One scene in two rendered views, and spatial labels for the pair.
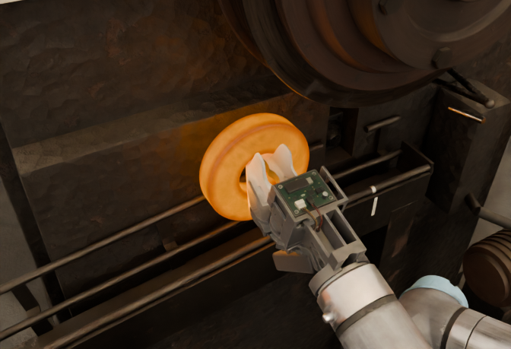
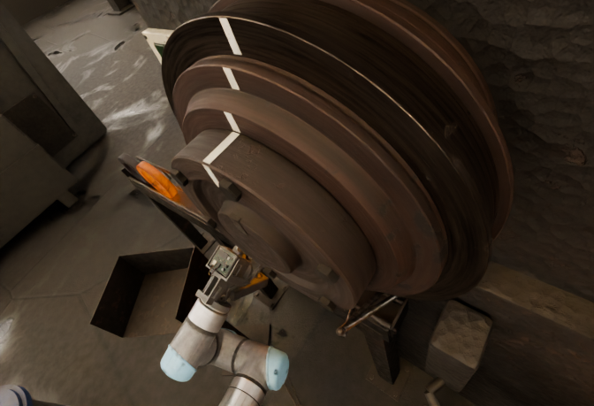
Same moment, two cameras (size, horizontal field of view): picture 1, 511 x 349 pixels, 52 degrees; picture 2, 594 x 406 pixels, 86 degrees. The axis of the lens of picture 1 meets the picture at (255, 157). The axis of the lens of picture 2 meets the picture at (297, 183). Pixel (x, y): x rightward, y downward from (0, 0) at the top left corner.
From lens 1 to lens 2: 0.77 m
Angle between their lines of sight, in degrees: 58
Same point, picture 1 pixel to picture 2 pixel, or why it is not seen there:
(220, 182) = not seen: hidden behind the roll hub
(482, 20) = (302, 279)
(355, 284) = (195, 309)
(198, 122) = not seen: hidden behind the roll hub
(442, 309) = (248, 368)
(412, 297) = (259, 350)
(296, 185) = (222, 255)
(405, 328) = (186, 340)
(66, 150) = not seen: hidden behind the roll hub
